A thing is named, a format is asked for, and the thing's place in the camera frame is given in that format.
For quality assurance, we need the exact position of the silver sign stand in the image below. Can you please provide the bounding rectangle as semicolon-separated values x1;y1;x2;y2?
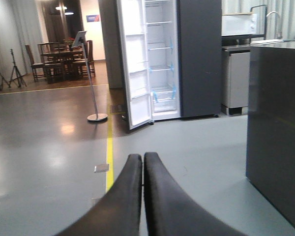
71;30;108;122

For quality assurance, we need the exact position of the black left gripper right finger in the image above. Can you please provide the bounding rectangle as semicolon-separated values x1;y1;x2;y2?
144;152;244;236

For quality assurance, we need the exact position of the blue wall sign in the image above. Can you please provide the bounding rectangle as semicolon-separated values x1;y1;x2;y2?
86;14;100;23

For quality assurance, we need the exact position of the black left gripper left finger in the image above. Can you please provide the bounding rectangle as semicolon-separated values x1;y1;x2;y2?
57;154;142;236

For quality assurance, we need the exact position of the white microwave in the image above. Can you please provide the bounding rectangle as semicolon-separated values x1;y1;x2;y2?
221;13;257;36

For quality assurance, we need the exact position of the white fridge door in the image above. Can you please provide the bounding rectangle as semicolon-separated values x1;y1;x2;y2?
117;0;152;130

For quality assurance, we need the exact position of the steel undercounter cabinet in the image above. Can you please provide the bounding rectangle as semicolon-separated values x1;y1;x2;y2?
221;45;250;115

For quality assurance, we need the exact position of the dark grey fridge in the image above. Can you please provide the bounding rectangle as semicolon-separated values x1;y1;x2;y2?
145;0;222;120

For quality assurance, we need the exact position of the grey stone kitchen island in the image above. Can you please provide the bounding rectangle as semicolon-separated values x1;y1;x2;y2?
246;40;295;228

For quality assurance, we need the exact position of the wooden chair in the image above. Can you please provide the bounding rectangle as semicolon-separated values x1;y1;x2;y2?
25;45;45;82

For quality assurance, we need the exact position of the chrome faucet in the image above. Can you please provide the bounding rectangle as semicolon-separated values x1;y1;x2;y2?
266;11;282;39

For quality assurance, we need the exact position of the metal floor plate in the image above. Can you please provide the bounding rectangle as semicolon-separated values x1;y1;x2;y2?
94;163;109;173

